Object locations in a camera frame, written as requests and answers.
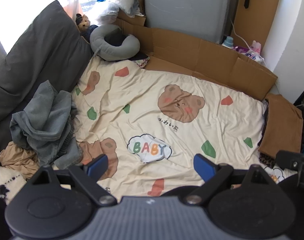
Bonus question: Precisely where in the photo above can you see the white fuzzy black-patterned blanket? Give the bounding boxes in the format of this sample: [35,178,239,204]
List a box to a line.
[0,166,27,205]

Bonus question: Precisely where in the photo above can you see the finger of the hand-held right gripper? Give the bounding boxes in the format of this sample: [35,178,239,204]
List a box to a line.
[275,150,303,171]

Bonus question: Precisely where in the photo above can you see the clear plastic bag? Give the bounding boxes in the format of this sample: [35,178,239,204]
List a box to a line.
[95,2,121,25]

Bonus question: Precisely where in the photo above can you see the grey plastic-wrapped mattress panel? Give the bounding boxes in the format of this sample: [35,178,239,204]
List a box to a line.
[142,0,239,44]

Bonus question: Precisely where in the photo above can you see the pink bottle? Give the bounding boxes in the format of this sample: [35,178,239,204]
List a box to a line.
[251,40,263,55]

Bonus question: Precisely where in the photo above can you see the beige garment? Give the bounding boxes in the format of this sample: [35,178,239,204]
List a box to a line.
[0,141,39,180]

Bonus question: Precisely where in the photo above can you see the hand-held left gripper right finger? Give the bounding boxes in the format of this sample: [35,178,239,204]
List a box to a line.
[183,154,279,207]

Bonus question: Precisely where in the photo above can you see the floral patterned cloth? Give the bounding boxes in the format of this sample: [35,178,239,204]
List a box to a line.
[135,57,150,68]

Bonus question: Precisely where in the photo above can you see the blue and white packet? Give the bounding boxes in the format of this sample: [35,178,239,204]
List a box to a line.
[244,51,265,63]

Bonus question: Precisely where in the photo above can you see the white cable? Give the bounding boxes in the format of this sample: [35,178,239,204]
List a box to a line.
[229,17,268,67]

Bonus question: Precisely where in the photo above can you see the cream bear printed blanket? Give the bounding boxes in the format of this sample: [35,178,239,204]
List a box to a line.
[53,55,299,198]

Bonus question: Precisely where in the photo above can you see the dark grey pillow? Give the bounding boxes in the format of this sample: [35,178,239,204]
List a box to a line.
[0,0,93,165]

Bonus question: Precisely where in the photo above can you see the blue capped detergent bottle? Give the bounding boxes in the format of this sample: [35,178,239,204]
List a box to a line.
[221,36,234,48]

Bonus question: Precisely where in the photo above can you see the brown teddy bear plush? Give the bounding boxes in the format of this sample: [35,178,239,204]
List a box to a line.
[75,14,100,38]

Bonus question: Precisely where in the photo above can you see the grey neck pillow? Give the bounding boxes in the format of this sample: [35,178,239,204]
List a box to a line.
[89,24,140,61]

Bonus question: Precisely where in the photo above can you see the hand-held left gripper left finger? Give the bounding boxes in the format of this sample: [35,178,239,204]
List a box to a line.
[29,154,117,207]

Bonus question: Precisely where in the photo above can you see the blue denim pants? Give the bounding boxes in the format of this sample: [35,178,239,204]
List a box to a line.
[10,80,83,170]

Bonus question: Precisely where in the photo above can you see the sheer curtain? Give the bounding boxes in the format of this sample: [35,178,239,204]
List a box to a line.
[63,0,80,22]

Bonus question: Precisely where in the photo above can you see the brown folded garment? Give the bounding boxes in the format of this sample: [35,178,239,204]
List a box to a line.
[258,94,304,159]

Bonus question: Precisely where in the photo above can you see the purple packet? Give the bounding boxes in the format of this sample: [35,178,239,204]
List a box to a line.
[233,45,250,54]

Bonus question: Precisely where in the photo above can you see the tall cardboard panel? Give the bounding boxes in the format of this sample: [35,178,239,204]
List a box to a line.
[229,0,284,53]

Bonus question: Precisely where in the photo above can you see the flattened cardboard sheet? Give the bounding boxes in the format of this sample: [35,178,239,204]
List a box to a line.
[117,10,278,100]

